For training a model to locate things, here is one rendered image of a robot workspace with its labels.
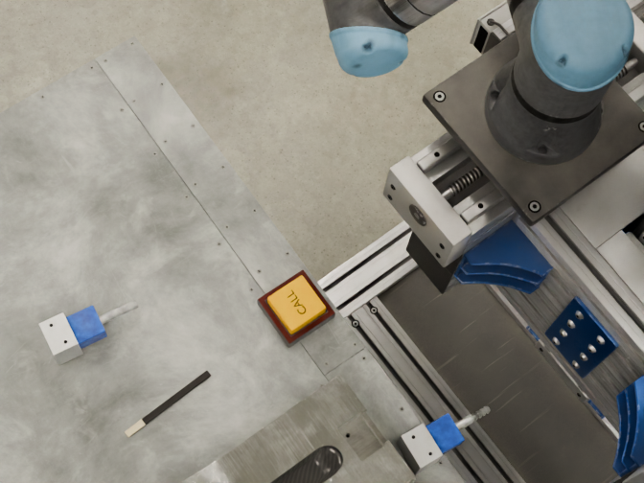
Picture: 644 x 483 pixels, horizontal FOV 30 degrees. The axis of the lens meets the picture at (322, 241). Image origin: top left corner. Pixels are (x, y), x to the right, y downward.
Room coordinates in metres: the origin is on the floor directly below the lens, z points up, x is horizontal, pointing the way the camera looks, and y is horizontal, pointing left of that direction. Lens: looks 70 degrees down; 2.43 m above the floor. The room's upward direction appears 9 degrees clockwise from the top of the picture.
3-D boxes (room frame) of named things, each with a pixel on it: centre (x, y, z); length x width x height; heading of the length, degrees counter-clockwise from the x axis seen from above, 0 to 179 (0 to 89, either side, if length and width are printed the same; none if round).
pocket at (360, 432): (0.32, -0.09, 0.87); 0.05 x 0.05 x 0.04; 44
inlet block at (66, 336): (0.43, 0.29, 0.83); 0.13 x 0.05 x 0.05; 126
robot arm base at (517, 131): (0.75, -0.26, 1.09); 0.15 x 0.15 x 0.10
